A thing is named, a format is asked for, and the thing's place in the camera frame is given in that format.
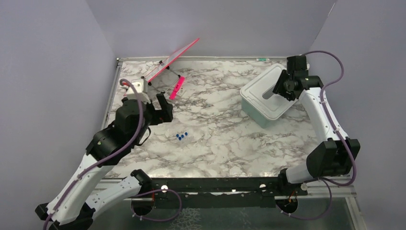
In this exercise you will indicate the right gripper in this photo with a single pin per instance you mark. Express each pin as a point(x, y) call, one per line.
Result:
point(279, 88)

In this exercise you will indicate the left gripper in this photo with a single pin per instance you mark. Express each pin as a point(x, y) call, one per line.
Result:
point(164, 115)

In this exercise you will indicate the white plastic lid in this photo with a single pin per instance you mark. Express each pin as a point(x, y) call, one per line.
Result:
point(258, 92)

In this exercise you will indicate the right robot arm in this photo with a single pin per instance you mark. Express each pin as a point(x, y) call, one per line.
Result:
point(333, 159)

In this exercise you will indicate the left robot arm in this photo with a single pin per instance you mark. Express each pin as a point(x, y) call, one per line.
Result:
point(77, 206)

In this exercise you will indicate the clear test tube rack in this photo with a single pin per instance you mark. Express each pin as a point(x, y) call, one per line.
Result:
point(191, 140)

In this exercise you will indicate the teal plastic bin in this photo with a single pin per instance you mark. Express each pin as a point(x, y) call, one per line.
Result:
point(263, 119)

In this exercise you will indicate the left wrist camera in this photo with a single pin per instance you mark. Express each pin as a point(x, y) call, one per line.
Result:
point(141, 89)

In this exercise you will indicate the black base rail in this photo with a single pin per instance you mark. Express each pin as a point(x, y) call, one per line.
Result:
point(173, 193)

